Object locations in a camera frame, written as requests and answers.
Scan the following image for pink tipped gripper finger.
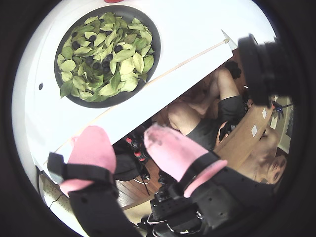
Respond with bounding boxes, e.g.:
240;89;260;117
46;125;139;237
143;122;238;231

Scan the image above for dark grey round bowl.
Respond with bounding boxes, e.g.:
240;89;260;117
53;4;162;109

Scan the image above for pile of green leaves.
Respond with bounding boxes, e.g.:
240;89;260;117
56;11;155;103

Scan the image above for black stand with red knobs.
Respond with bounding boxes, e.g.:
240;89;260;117
125;137;149;162

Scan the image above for black bag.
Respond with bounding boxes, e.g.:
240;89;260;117
112;142;163;182

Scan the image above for white perforated box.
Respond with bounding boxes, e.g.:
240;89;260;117
37;167;72;210

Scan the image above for light wooden board white labels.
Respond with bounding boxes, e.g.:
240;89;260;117
213;96;275;168

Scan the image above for seated person grey shorts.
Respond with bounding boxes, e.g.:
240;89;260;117
167;60;288;186

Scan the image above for black camera lens module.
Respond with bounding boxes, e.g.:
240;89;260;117
238;33;297;107

